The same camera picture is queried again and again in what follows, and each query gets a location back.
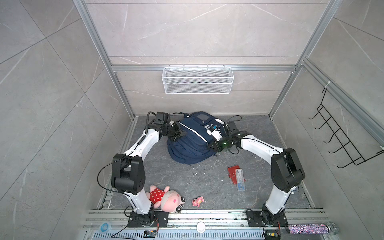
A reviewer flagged navy blue student backpack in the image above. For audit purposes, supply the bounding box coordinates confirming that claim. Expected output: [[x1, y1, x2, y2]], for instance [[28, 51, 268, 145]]
[[166, 111, 251, 165]]

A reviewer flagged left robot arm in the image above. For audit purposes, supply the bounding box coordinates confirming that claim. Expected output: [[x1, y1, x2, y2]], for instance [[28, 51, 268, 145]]
[[97, 112, 181, 227]]

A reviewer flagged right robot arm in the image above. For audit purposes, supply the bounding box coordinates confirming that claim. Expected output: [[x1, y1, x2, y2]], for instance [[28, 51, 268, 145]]
[[207, 120, 306, 226]]

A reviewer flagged red card box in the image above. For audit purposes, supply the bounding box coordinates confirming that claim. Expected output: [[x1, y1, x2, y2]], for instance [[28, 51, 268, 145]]
[[228, 165, 240, 185]]

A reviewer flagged pink pig plush toy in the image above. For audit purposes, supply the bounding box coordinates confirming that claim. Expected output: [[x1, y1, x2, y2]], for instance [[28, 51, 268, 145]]
[[146, 185, 186, 213]]

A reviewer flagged small pink toy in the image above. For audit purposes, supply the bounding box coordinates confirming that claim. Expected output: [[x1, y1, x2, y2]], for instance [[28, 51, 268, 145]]
[[192, 196, 205, 208]]

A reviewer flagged white round cap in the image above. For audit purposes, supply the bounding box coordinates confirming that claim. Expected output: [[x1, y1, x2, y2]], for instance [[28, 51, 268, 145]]
[[196, 222, 206, 234]]

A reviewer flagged blue tape roll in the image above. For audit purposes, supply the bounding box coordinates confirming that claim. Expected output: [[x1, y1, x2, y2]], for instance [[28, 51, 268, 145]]
[[99, 222, 111, 233]]

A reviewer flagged glitter purple tube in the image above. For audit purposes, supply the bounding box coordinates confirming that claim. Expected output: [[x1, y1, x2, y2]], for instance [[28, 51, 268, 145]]
[[286, 222, 340, 235]]

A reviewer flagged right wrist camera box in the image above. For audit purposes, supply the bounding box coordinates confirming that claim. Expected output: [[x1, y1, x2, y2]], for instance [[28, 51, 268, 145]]
[[205, 125, 223, 141]]

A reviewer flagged white wire mesh basket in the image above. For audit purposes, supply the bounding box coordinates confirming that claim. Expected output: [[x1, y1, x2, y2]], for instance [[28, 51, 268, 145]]
[[162, 67, 235, 95]]

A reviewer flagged black wire hook rack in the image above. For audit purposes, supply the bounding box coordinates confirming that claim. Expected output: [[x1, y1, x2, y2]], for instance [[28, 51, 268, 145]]
[[308, 88, 384, 169]]

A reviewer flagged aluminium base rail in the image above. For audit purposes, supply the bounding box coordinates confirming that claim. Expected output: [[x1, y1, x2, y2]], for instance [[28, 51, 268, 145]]
[[80, 209, 338, 240]]

